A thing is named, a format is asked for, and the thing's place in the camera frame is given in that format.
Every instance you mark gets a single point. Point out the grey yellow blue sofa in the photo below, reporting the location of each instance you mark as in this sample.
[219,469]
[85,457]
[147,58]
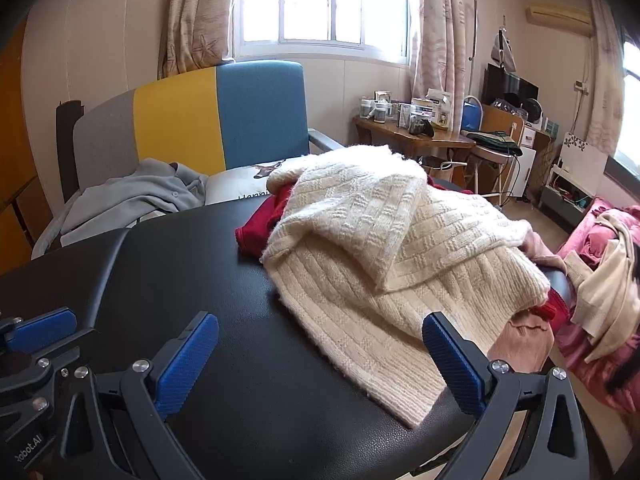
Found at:
[260,110]

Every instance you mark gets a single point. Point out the maroon garment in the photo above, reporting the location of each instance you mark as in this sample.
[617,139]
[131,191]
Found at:
[252,235]

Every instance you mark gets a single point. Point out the small desk fan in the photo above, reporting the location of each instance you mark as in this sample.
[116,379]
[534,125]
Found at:
[534,111]

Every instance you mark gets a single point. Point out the orange wooden wardrobe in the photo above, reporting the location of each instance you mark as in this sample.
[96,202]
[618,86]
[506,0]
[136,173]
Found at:
[10,135]

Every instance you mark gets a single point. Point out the white carton box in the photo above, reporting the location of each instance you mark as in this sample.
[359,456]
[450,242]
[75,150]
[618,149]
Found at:
[440,107]

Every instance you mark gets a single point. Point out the beige garment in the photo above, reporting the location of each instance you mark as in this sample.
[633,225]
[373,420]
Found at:
[605,285]

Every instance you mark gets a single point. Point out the grey hanging bag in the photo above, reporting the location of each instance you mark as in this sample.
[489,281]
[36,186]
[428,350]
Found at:
[502,52]

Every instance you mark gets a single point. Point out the beige patterned curtain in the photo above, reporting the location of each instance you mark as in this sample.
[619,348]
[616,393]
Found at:
[605,60]
[435,35]
[195,15]

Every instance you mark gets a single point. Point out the white framed window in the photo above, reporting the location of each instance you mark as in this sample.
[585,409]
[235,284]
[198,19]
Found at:
[320,0]

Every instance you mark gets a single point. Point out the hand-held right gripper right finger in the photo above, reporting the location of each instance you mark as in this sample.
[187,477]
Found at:
[452,367]

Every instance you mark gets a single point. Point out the wall air conditioner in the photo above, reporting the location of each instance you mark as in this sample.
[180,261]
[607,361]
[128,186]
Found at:
[557,16]

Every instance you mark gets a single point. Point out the white deer print pillow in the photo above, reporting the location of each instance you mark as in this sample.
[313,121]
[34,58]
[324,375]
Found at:
[232,185]

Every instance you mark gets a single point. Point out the dark green cloth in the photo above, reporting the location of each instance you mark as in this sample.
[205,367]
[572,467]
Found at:
[492,141]

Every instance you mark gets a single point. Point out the wooden desk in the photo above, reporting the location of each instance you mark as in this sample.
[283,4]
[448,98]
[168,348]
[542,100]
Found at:
[400,135]

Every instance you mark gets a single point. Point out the white cabinet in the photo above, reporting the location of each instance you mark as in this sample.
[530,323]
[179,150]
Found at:
[525,160]

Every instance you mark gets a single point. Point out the black monitor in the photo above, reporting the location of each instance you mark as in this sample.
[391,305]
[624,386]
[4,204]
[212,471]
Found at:
[500,87]

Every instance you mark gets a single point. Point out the white low shelf unit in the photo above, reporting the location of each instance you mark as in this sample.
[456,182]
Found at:
[575,160]

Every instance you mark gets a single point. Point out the dusty pink garment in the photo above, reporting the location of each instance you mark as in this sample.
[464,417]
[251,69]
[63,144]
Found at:
[520,345]

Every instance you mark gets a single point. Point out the cream knit sweater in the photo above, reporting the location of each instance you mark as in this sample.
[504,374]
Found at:
[375,260]

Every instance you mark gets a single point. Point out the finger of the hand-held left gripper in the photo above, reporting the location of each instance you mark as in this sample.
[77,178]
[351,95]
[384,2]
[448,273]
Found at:
[45,327]

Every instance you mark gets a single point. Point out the grey garment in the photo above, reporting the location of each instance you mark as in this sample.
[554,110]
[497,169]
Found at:
[125,200]

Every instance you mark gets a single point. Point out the white frame chair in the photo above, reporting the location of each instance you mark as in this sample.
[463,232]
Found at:
[502,120]

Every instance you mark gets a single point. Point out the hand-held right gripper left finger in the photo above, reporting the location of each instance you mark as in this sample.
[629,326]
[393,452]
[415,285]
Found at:
[185,367]

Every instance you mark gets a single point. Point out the metal pole stand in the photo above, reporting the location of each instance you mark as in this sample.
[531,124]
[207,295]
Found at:
[471,35]

